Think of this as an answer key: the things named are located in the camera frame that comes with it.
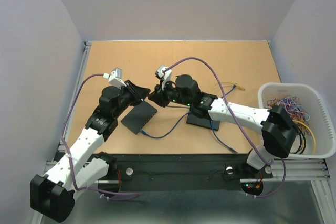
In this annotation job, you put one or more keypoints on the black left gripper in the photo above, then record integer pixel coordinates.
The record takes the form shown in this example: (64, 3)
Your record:
(140, 93)

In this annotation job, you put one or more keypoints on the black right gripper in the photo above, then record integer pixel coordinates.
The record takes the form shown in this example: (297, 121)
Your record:
(159, 96)

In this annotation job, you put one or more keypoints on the black switch with ports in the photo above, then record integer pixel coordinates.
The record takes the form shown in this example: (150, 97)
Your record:
(138, 117)

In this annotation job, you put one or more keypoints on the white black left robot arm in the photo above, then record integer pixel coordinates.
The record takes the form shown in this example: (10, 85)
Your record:
(54, 194)

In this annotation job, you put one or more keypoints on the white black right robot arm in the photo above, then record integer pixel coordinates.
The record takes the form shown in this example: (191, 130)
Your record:
(277, 129)

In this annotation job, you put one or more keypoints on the white plastic basket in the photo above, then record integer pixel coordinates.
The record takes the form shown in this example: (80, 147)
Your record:
(307, 105)

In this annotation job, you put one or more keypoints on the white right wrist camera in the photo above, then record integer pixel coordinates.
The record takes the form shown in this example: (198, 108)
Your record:
(164, 75)

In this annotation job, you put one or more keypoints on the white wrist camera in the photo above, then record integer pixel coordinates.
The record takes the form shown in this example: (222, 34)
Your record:
(115, 78)
(164, 75)

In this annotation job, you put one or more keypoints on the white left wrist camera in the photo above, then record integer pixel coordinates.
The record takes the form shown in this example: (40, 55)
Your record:
(115, 78)

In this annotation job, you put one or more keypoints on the black flat switch box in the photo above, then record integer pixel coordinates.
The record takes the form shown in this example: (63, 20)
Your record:
(204, 123)

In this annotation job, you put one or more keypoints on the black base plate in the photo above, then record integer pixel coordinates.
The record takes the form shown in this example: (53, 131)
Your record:
(178, 172)

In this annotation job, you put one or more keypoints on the aluminium frame rails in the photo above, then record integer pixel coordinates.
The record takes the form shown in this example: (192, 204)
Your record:
(231, 70)

